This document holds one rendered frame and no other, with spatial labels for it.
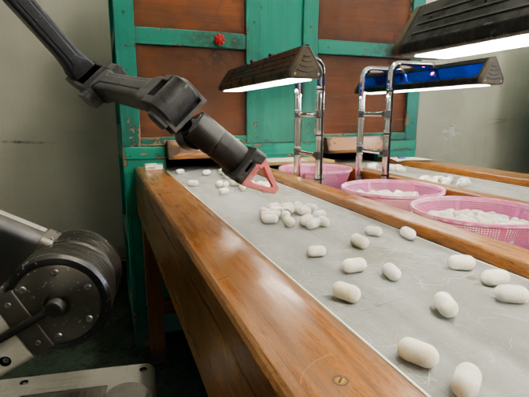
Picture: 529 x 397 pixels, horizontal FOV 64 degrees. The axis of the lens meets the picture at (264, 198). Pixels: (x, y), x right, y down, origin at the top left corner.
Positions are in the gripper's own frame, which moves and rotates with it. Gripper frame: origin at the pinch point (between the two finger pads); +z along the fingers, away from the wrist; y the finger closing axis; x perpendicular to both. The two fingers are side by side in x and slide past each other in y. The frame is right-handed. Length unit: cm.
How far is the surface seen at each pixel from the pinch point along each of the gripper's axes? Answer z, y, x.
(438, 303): 7.2, -40.3, 2.7
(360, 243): 11.1, -17.5, -0.1
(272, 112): 18, 93, -35
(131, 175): -12, 91, 20
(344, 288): 0.8, -33.6, 7.6
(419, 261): 16.1, -25.1, -2.7
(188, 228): -9.7, -2.8, 15.1
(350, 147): 55, 87, -45
